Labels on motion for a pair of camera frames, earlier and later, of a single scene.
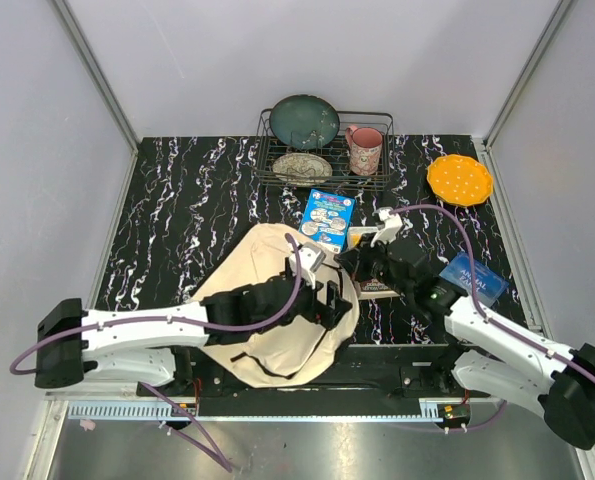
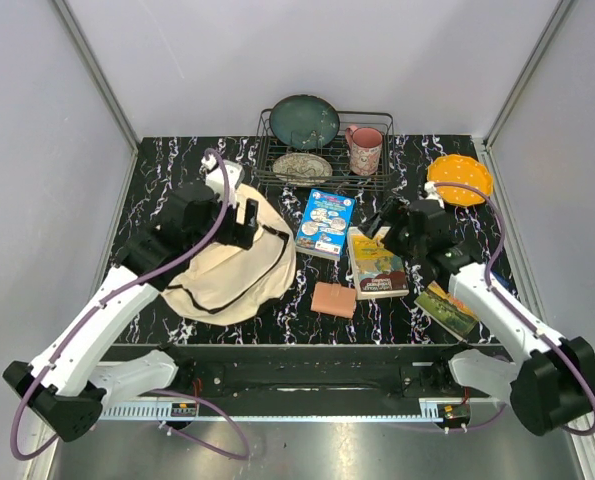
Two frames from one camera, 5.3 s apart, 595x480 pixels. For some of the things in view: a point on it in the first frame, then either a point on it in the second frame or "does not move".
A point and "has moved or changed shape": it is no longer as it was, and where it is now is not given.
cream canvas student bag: [280, 356] has moved or changed shape
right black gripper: [349, 261] -> [395, 210]
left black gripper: [329, 314] -> [241, 235]
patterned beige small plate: [302, 169] does not move
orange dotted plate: [459, 180] does not move
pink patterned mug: [365, 146] does not move
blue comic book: [327, 218] does not move
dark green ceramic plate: [304, 122] does not move
